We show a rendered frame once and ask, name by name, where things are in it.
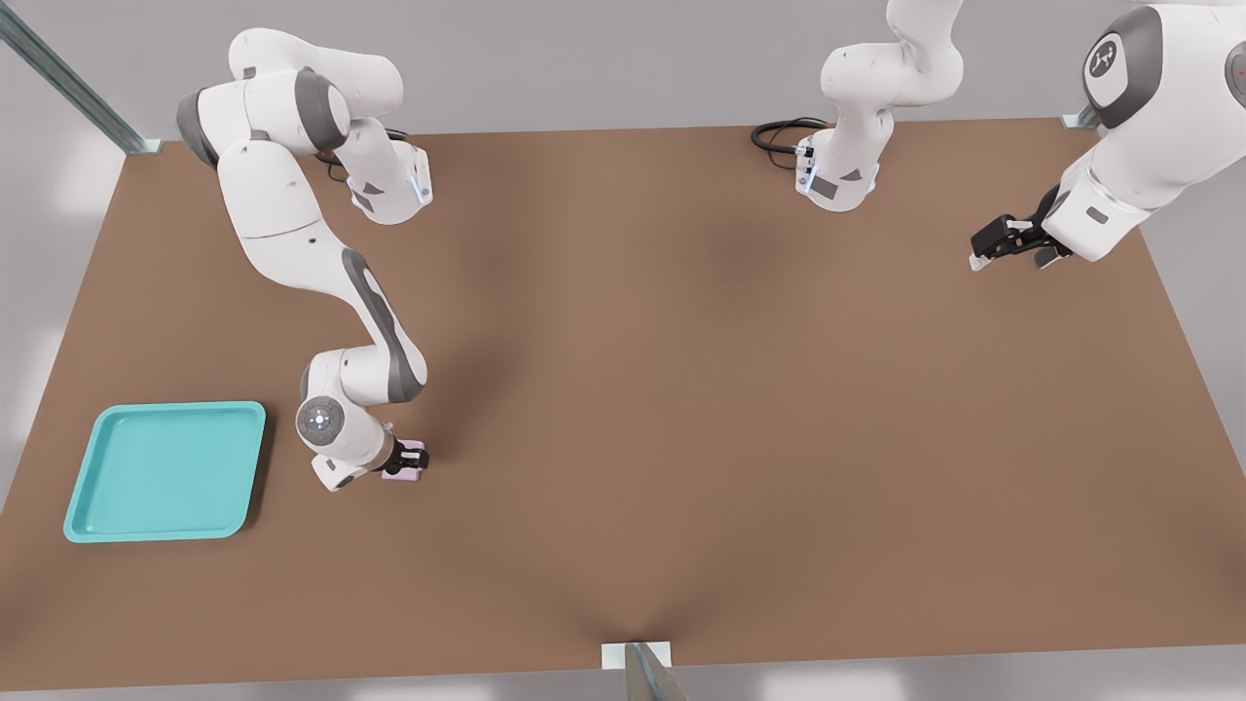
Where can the pale blue-green tray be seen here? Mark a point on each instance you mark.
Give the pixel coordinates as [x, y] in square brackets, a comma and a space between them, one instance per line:
[165, 472]

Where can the silver frame post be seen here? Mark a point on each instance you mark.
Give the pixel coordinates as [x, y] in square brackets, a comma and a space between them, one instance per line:
[1082, 119]
[68, 78]
[638, 667]

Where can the pale lilac phone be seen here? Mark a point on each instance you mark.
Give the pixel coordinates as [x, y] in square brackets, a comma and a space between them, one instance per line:
[394, 475]

